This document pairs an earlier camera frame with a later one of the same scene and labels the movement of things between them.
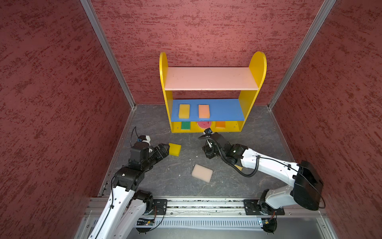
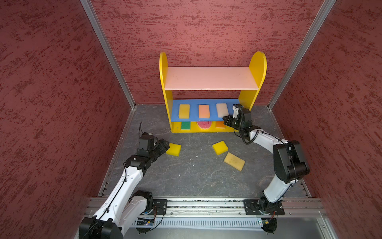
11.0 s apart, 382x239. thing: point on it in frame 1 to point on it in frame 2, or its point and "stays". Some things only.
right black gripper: (206, 149) to (228, 122)
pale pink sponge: (202, 173) to (222, 110)
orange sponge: (220, 124) stays
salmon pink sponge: (204, 112) stays
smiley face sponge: (204, 125) stays
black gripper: (208, 132) to (236, 110)
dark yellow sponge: (184, 111) stays
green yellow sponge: (185, 125) stays
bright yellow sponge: (174, 149) stays
